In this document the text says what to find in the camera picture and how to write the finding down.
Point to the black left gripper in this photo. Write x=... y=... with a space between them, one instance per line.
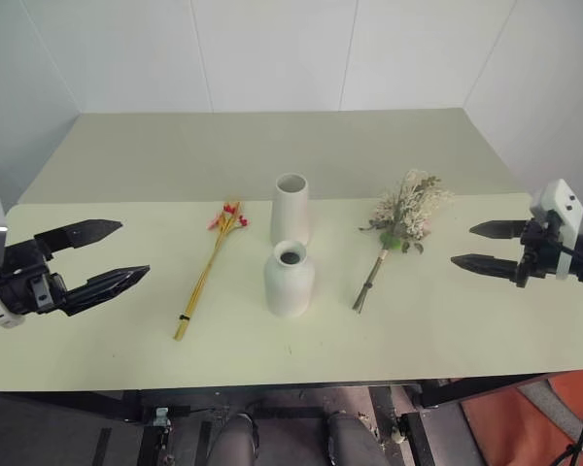
x=19 y=286

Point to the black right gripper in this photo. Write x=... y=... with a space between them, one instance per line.
x=541 y=255

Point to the red flowers with yellow stems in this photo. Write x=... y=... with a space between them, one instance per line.
x=209 y=272

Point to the white bottle-shaped vase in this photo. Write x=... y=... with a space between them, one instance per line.
x=289 y=291

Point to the white cylinder vase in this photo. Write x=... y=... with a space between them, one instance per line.
x=290 y=213

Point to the dried white and green bouquet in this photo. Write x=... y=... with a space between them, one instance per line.
x=410 y=209

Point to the dark rounded shape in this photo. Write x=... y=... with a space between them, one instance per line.
x=354 y=442
x=233 y=442

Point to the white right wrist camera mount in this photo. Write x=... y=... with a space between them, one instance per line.
x=561 y=199

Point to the black table frame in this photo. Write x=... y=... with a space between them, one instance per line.
x=466 y=390

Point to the small metal bracket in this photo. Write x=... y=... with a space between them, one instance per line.
x=161 y=416

